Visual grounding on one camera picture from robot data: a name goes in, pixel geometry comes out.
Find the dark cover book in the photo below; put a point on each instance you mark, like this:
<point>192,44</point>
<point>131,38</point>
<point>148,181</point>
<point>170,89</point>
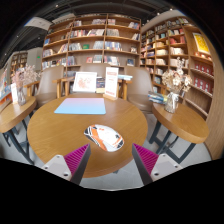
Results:
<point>100,84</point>

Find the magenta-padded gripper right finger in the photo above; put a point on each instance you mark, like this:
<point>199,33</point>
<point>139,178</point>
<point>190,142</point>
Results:
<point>146,160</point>

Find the white framed flower picture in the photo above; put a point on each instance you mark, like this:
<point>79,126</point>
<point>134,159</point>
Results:
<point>84,82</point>

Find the tall wooden book shelf unit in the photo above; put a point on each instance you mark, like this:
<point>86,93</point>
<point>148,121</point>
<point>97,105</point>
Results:
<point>91,36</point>

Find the glass vase with dried flowers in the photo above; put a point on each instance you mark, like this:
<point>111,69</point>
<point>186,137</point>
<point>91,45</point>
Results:
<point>21,96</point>
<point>172,100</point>

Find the pink blue gradient mouse pad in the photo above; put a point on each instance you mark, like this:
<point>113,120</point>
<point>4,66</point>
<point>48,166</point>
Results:
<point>81,106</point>

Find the stack of light blue books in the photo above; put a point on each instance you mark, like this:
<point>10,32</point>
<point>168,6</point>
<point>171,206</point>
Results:
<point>125,77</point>

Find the curved wooden book shelf unit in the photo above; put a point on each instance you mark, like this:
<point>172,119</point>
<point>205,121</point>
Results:
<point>173,40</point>

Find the round wooden side table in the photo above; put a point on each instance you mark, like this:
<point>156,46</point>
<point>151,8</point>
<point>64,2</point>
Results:
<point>15,113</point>
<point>183,123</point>

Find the white orange patterned computer mouse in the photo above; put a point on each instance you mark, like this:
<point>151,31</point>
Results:
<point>104,137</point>

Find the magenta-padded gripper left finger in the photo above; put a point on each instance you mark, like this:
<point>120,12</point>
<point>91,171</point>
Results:
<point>76,160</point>

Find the white sign in wooden stand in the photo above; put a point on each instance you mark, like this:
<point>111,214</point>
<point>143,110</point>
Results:
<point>111,81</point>

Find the distant wooden book shelf unit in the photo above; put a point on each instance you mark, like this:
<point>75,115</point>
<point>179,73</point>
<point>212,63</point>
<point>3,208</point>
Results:
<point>19,61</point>

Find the small white card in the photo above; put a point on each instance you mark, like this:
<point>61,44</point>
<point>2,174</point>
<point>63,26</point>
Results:
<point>14,93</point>

